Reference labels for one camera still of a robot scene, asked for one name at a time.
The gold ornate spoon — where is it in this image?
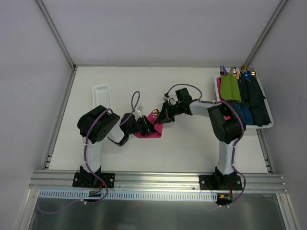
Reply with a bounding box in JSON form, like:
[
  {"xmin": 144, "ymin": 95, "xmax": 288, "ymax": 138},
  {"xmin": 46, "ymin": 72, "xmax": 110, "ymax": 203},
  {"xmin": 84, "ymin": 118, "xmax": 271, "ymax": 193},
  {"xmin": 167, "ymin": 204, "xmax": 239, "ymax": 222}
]
[{"xmin": 153, "ymin": 109, "xmax": 160, "ymax": 116}]

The magenta paper napkin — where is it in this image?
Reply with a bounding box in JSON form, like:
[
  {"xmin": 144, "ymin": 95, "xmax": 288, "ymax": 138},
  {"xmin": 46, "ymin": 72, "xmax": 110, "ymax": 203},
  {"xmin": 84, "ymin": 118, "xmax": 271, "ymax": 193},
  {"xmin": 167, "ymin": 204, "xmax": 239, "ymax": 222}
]
[{"xmin": 134, "ymin": 111, "xmax": 163, "ymax": 138}]

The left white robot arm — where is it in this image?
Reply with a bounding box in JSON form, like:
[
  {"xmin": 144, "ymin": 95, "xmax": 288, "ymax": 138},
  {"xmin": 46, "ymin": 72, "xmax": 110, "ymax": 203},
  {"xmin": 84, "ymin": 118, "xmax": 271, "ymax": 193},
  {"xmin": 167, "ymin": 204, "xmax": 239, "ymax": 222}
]
[{"xmin": 72, "ymin": 105, "xmax": 163, "ymax": 189}]

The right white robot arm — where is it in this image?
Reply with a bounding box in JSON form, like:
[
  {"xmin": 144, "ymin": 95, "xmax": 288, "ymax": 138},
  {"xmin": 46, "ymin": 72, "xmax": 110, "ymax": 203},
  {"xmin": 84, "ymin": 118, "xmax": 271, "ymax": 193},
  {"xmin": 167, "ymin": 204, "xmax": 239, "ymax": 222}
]
[{"xmin": 155, "ymin": 88, "xmax": 246, "ymax": 191}]

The green rolled napkin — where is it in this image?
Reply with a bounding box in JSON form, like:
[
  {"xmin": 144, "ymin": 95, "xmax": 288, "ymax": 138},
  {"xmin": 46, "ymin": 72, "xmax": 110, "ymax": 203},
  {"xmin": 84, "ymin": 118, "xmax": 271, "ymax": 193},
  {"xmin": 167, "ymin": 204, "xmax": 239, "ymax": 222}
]
[{"xmin": 220, "ymin": 74, "xmax": 242, "ymax": 103}]

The blue rolled napkin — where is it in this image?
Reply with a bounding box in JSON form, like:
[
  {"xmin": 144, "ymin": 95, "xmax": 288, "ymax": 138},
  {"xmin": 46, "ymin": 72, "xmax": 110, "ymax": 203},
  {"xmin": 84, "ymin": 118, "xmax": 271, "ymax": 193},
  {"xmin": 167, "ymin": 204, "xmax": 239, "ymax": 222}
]
[{"xmin": 235, "ymin": 102, "xmax": 254, "ymax": 125}]

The dark navy rolled napkin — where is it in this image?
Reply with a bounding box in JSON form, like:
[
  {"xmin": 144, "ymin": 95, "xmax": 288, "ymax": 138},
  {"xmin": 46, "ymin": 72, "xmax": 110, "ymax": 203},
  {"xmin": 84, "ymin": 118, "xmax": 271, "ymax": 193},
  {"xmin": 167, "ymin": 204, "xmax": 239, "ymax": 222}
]
[{"xmin": 237, "ymin": 77, "xmax": 248, "ymax": 105}]

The white napkin tray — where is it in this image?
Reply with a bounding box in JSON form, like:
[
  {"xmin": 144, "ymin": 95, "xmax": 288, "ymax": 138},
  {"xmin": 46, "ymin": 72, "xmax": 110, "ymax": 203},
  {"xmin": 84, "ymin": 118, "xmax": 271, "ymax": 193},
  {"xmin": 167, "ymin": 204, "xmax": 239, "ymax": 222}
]
[{"xmin": 213, "ymin": 75, "xmax": 274, "ymax": 129}]

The dark teal rolled napkin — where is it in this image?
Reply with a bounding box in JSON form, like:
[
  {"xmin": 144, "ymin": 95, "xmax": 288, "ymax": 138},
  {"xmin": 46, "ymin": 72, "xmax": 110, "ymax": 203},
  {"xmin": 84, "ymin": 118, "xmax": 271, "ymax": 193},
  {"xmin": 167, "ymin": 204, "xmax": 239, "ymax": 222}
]
[{"xmin": 247, "ymin": 77, "xmax": 265, "ymax": 126}]

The white slotted cutlery basket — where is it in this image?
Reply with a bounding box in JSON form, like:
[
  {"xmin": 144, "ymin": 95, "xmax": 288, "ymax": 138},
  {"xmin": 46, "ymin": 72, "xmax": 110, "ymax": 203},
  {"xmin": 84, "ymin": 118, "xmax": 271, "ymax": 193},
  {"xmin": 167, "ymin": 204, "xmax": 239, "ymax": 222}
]
[{"xmin": 92, "ymin": 83, "xmax": 112, "ymax": 109}]

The purple fork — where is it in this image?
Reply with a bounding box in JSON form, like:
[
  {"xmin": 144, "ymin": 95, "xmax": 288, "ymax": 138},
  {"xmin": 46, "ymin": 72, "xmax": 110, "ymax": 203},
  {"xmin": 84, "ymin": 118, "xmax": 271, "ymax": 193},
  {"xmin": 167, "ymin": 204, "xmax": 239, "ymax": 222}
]
[{"xmin": 220, "ymin": 65, "xmax": 227, "ymax": 76}]

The silver spoon in tray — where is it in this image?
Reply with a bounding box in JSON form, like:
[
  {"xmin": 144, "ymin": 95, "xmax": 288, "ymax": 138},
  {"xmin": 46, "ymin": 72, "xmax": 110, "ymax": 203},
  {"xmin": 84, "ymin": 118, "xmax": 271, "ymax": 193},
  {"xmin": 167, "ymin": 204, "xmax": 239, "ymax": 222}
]
[{"xmin": 230, "ymin": 66, "xmax": 240, "ymax": 79}]

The blue spoon in tray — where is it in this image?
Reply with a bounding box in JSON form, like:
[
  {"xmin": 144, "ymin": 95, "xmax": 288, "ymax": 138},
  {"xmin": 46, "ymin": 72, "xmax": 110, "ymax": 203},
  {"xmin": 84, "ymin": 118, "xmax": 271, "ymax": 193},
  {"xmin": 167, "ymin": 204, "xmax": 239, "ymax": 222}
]
[{"xmin": 244, "ymin": 70, "xmax": 252, "ymax": 81}]

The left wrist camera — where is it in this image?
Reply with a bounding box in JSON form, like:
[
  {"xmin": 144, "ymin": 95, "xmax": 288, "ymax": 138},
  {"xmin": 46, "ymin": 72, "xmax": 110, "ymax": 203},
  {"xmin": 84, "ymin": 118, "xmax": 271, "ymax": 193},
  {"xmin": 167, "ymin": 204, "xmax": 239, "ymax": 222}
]
[{"xmin": 135, "ymin": 106, "xmax": 143, "ymax": 120}]

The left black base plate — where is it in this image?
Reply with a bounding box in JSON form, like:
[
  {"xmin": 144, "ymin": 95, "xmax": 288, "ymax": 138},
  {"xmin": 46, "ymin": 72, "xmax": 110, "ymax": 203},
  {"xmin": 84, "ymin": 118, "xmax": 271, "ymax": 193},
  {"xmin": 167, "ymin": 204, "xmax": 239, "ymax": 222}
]
[{"xmin": 72, "ymin": 166, "xmax": 115, "ymax": 188}]

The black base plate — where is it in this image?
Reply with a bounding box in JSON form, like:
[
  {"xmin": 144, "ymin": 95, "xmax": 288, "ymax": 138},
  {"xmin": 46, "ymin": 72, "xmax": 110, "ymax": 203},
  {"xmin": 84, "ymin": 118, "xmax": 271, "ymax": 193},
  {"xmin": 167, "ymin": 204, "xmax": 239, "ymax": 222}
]
[
  {"xmin": 199, "ymin": 172, "xmax": 243, "ymax": 191},
  {"xmin": 72, "ymin": 166, "xmax": 115, "ymax": 188}
]

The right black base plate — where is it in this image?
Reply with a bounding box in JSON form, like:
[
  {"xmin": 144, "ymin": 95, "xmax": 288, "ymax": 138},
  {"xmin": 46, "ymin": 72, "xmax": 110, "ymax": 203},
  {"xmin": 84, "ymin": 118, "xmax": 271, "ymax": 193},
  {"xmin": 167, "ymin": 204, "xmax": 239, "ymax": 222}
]
[{"xmin": 199, "ymin": 172, "xmax": 243, "ymax": 191}]

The aluminium mounting rail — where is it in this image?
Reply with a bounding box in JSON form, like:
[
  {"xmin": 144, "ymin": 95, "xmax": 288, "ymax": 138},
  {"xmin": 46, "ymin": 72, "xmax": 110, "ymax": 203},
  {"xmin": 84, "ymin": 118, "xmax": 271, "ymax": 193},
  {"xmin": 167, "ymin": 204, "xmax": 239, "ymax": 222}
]
[{"xmin": 28, "ymin": 170, "xmax": 288, "ymax": 194}]

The white slotted cable duct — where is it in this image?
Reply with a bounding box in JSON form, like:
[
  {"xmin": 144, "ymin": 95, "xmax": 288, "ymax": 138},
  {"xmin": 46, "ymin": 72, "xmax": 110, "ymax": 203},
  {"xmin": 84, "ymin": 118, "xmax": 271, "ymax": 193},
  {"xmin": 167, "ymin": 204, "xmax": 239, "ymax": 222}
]
[{"xmin": 39, "ymin": 189, "xmax": 217, "ymax": 202}]

